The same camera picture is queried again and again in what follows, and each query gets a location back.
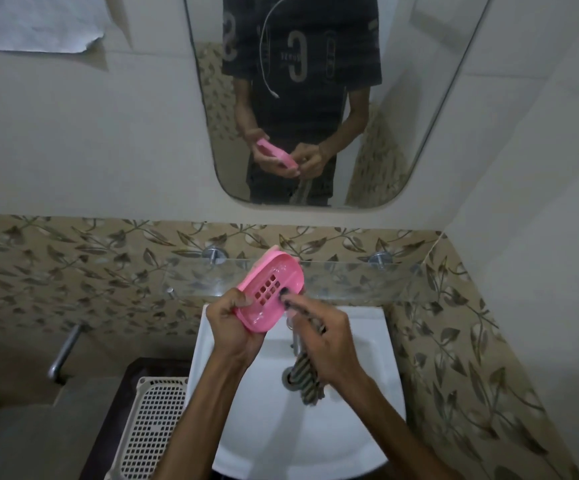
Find person's right hand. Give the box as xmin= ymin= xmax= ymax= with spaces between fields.
xmin=282 ymin=292 xmax=370 ymax=391

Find person's left hand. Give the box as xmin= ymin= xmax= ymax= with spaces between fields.
xmin=205 ymin=287 xmax=270 ymax=369

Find checkered cleaning cloth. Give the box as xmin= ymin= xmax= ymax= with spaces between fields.
xmin=279 ymin=289 xmax=328 ymax=407

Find pink soap dish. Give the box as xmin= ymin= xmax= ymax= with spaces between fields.
xmin=233 ymin=245 xmax=305 ymax=335

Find white wash basin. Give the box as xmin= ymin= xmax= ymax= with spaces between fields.
xmin=185 ymin=304 xmax=406 ymax=480

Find person's right forearm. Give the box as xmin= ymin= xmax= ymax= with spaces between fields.
xmin=339 ymin=374 xmax=463 ymax=480

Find person's left forearm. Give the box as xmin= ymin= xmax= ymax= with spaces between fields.
xmin=152 ymin=357 xmax=266 ymax=480

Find clear glass shelf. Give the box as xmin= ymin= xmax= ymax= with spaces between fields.
xmin=167 ymin=257 xmax=438 ymax=303

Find white plastic perforated basket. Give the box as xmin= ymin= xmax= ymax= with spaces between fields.
xmin=104 ymin=377 xmax=189 ymax=480

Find dark stool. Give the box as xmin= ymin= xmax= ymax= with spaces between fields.
xmin=79 ymin=358 xmax=193 ymax=480

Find torn white paper sheet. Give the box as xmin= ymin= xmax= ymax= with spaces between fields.
xmin=0 ymin=0 xmax=110 ymax=55

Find chrome wall tap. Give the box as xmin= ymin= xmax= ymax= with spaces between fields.
xmin=47 ymin=322 xmax=90 ymax=385

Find rounded wall mirror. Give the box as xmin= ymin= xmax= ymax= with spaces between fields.
xmin=182 ymin=0 xmax=495 ymax=211

